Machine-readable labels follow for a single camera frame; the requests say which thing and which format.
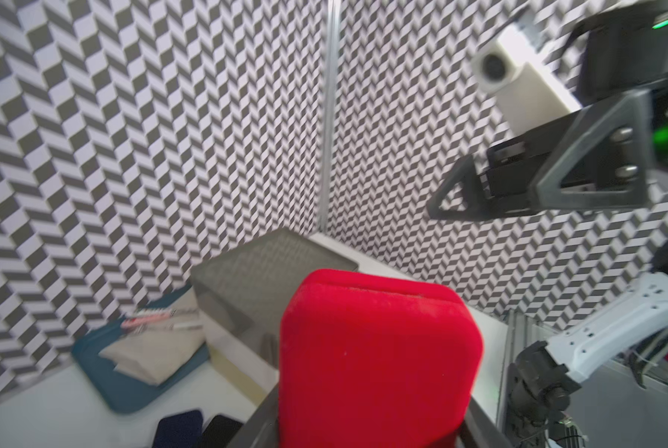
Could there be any three-drawer storage cabinet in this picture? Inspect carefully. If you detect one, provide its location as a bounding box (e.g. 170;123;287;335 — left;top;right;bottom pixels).
190;229;507;422

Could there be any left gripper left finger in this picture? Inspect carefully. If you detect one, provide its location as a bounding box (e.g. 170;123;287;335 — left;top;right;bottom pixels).
227;386;280;448

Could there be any blue tray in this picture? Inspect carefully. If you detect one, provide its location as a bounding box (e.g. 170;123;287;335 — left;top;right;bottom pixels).
72;286;209;414

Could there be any red brooch box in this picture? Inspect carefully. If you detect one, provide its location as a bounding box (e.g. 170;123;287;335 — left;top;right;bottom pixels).
278;270;485;447

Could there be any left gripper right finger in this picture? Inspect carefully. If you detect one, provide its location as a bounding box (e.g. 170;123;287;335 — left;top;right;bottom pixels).
459;399;513;448

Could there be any black brooch box right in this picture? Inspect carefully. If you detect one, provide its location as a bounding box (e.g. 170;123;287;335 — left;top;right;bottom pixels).
195;414;244;448

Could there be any white handled fork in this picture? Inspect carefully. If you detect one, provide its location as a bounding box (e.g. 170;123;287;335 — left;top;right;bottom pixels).
130;321;202;335

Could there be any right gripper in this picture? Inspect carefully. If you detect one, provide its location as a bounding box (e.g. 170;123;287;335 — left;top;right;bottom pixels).
426;72;668;222

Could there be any navy brooch box right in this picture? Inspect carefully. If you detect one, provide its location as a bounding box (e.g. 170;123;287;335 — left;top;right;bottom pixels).
151;410;203;448

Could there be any beige folded napkin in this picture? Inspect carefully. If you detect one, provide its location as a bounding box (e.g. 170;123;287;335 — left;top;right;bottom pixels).
99;289;205;386

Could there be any pink handled spoon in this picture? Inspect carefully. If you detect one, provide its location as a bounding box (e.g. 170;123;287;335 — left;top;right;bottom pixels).
120;308;197;330

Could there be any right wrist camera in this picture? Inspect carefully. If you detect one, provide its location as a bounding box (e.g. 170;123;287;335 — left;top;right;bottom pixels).
471;22;582;136

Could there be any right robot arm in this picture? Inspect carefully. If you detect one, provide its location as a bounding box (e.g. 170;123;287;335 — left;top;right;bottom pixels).
427;1;668;447

